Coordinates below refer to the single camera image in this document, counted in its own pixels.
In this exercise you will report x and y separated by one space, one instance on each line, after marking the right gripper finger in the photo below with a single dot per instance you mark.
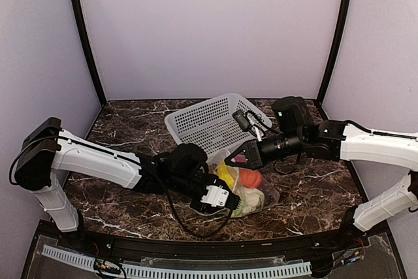
240 151
232 163

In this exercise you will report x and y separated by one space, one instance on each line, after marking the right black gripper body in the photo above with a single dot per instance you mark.
255 154

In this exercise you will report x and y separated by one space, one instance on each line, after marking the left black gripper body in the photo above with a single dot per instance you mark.
200 208

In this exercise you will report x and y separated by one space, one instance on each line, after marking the clear zip top bag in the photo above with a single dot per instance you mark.
271 193

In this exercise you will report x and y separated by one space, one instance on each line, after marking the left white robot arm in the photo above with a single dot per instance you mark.
51 148

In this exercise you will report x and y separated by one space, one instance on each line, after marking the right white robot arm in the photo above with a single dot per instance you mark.
338 141

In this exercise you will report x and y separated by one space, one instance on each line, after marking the red fake food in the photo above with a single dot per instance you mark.
240 159

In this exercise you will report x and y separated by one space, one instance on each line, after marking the orange fake pumpkin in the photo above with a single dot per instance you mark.
250 178

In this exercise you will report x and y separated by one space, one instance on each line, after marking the white perforated plastic basket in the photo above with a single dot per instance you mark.
210 123

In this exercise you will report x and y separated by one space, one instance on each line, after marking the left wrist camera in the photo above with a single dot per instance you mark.
233 200

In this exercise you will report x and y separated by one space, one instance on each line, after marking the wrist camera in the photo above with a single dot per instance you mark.
252 123
233 200

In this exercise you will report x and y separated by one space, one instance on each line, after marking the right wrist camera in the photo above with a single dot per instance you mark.
252 123

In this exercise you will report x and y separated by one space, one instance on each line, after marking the black front rail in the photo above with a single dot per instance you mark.
315 246

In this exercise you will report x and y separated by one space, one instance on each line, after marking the white slotted cable duct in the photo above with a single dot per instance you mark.
168 268

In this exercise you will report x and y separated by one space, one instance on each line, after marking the right black frame post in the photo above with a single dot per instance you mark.
334 50

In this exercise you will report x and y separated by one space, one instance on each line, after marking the black frame post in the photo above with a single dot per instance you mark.
334 50
88 53

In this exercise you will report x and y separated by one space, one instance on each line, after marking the left black frame post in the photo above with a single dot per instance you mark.
88 53

